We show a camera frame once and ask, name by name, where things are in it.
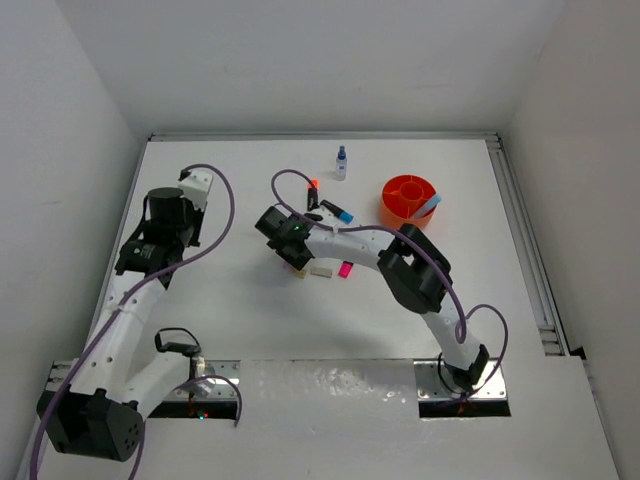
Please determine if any pastel blue highlighter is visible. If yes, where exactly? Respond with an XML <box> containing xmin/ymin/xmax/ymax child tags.
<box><xmin>412</xmin><ymin>194</ymin><xmax>441</xmax><ymax>219</ymax></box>

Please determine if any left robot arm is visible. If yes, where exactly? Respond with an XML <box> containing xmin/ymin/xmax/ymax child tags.
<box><xmin>37</xmin><ymin>181</ymin><xmax>209</xmax><ymax>462</ymax></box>

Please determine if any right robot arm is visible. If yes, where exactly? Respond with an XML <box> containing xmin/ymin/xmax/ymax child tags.
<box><xmin>255</xmin><ymin>206</ymin><xmax>489</xmax><ymax>392</ymax></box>

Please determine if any orange cap black highlighter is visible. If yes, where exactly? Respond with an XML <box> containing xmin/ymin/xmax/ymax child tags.
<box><xmin>307</xmin><ymin>178</ymin><xmax>319</xmax><ymax>211</ymax></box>

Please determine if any grey eraser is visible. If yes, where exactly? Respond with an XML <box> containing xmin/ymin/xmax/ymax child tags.
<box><xmin>310</xmin><ymin>266</ymin><xmax>333</xmax><ymax>278</ymax></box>

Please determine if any blue cap black highlighter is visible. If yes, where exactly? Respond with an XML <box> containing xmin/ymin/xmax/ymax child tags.
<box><xmin>320</xmin><ymin>200</ymin><xmax>353</xmax><ymax>224</ymax></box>

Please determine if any pink cap black highlighter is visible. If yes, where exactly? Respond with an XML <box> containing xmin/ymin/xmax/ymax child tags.
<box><xmin>338</xmin><ymin>262</ymin><xmax>353</xmax><ymax>278</ymax></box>

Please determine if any small spray bottle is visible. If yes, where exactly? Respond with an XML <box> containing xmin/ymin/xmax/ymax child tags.
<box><xmin>335</xmin><ymin>145</ymin><xmax>347</xmax><ymax>181</ymax></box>

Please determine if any orange round organizer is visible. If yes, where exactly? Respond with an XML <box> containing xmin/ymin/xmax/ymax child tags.
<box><xmin>378</xmin><ymin>174</ymin><xmax>436</xmax><ymax>230</ymax></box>

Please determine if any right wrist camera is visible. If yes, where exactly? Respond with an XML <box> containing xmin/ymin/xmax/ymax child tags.
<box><xmin>304</xmin><ymin>206</ymin><xmax>340</xmax><ymax>231</ymax></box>

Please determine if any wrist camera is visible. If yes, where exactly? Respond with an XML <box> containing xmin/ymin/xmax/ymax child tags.
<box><xmin>304</xmin><ymin>206</ymin><xmax>340</xmax><ymax>231</ymax></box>
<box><xmin>177</xmin><ymin>170</ymin><xmax>213</xmax><ymax>211</ymax></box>

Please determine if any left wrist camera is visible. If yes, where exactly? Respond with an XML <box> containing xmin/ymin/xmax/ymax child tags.
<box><xmin>177</xmin><ymin>170</ymin><xmax>213</xmax><ymax>211</ymax></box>

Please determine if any left base plate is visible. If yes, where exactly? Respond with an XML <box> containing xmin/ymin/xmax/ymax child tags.
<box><xmin>166</xmin><ymin>357</ymin><xmax>240</xmax><ymax>402</ymax></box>

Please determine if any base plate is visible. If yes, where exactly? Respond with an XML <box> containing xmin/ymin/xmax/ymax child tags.
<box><xmin>166</xmin><ymin>357</ymin><xmax>240</xmax><ymax>402</ymax></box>
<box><xmin>413</xmin><ymin>358</ymin><xmax>508</xmax><ymax>402</ymax></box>

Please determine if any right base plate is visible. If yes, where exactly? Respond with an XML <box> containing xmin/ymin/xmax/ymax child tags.
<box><xmin>413</xmin><ymin>358</ymin><xmax>508</xmax><ymax>402</ymax></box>

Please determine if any aluminium frame rail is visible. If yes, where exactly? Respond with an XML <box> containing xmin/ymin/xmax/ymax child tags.
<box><xmin>486</xmin><ymin>134</ymin><xmax>570</xmax><ymax>357</ymax></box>

